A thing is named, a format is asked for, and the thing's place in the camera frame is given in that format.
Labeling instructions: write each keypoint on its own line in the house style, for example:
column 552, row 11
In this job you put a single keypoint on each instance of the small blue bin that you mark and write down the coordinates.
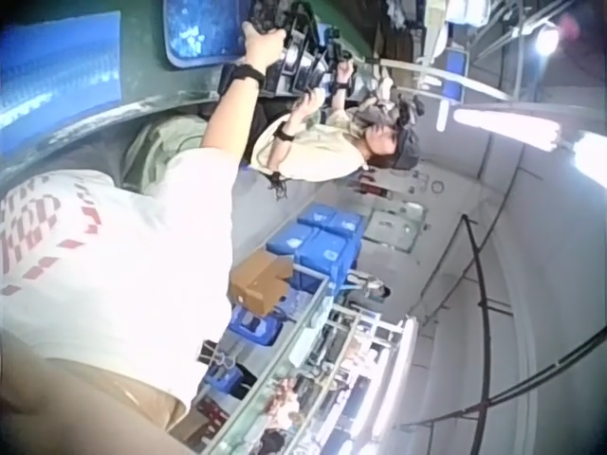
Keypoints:
column 220, row 379

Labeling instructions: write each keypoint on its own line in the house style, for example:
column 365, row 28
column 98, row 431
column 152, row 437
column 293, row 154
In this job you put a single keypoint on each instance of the metal shelf rack with goods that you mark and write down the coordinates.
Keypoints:
column 322, row 369

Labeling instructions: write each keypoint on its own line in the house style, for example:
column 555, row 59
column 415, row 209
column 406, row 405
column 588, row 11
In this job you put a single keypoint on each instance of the person's legs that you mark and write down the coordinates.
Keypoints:
column 95, row 403

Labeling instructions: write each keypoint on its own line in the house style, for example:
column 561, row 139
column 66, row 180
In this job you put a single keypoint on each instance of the black wrist band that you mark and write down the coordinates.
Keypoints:
column 246, row 75

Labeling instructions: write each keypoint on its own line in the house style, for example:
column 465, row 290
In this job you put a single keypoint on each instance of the pale green cloth bundle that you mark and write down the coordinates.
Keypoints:
column 161, row 147

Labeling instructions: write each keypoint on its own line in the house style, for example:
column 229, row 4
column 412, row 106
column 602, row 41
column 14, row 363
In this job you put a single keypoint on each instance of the blue open bin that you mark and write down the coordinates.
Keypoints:
column 253, row 327

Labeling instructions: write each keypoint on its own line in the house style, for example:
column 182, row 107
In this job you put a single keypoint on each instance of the large blue ribbed tray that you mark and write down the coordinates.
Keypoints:
column 57, row 66

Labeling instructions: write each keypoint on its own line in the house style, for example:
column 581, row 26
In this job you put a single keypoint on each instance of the long fluorescent tube lamp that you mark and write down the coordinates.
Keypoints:
column 507, row 125

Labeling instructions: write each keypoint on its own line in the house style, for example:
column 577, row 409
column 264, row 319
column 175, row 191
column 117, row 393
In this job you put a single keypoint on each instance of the person's right hand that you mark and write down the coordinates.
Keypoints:
column 263, row 47

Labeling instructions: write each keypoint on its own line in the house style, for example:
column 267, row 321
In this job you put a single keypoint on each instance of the blue wall box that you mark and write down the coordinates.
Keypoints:
column 455, row 76

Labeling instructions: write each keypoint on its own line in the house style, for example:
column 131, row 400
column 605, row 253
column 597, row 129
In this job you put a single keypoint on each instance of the blue plastic tray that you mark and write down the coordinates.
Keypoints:
column 199, row 28

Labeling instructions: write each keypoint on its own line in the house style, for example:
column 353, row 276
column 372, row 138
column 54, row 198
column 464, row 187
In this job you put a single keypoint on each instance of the round bright lamp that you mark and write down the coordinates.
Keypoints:
column 546, row 38

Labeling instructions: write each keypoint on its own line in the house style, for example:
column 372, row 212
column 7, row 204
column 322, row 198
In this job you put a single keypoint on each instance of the stack of blue bins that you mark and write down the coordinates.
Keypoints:
column 318, row 246

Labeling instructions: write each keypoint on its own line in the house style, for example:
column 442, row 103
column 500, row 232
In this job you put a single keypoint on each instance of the brown cardboard box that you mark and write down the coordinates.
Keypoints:
column 258, row 284

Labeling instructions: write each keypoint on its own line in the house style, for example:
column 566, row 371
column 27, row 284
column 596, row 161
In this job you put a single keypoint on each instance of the person's right fingers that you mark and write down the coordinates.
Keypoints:
column 261, row 29

